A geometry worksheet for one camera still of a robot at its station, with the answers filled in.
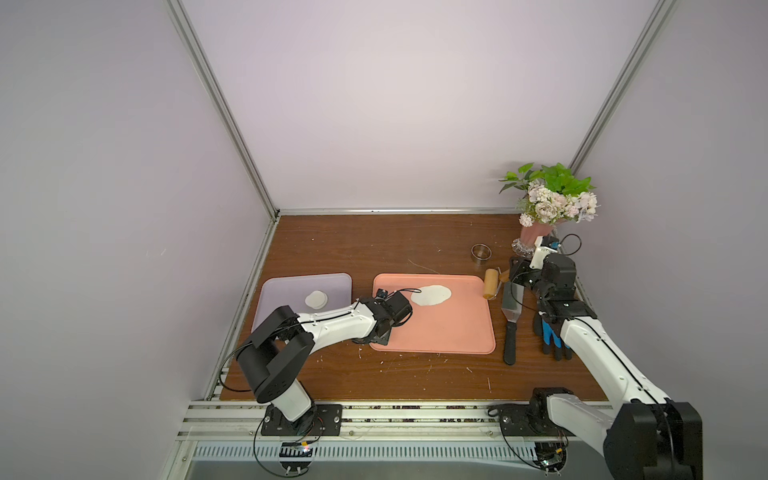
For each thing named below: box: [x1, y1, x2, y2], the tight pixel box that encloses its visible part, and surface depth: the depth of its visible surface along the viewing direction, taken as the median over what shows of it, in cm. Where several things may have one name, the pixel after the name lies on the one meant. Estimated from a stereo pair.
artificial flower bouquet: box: [499, 163, 601, 227], surface depth 86 cm
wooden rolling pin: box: [483, 268, 499, 300], surface depth 92 cm
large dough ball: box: [304, 290, 328, 310], surface depth 97 cm
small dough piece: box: [411, 285, 452, 306], surface depth 97 cm
